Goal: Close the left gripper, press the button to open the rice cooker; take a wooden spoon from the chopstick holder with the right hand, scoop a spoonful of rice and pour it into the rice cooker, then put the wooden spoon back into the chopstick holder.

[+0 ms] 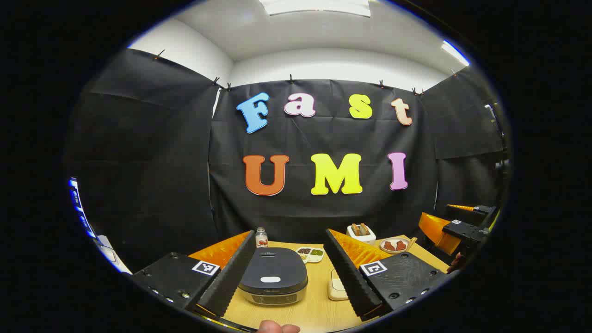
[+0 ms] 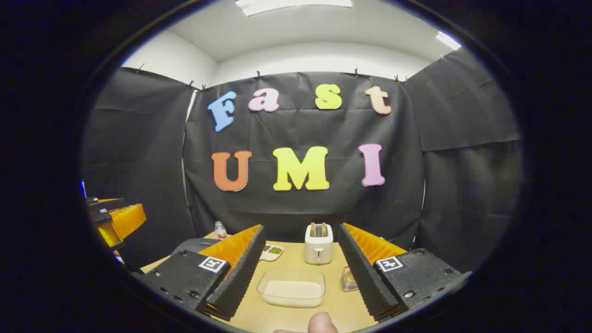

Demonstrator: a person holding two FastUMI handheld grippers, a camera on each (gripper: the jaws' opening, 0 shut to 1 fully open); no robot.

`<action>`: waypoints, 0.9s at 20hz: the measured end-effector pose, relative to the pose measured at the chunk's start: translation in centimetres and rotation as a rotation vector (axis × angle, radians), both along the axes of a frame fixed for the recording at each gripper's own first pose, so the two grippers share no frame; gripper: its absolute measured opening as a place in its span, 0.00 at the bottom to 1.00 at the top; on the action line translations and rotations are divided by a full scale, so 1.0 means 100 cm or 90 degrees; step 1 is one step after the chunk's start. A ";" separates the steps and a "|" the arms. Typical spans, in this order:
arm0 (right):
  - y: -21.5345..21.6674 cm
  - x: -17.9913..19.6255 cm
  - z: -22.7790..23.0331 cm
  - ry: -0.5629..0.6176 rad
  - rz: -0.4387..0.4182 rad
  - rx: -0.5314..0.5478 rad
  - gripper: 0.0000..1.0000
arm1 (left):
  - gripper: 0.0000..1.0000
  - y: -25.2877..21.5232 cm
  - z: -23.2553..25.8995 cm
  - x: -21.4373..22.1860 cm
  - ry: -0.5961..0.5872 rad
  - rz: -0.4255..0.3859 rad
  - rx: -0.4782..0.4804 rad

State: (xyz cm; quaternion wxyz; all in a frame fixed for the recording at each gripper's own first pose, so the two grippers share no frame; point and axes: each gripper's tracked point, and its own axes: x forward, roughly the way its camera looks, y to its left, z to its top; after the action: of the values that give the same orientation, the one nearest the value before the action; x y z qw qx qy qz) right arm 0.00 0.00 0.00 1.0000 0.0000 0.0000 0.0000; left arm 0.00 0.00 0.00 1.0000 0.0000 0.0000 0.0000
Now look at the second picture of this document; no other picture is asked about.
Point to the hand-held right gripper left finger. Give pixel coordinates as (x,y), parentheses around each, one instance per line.
(240,273)

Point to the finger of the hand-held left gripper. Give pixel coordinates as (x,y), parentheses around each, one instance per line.
(129,217)

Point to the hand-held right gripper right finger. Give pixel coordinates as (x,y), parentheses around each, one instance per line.
(363,273)

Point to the clear container of rice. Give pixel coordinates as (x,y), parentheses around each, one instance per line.
(291,291)

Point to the dark grey rice cooker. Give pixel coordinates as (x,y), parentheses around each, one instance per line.
(192,245)

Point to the white divided grain dish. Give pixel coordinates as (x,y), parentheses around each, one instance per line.
(273,252)

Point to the small clear bottle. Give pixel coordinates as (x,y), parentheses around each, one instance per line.
(220,230)

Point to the white toaster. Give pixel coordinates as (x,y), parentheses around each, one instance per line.
(318,249)

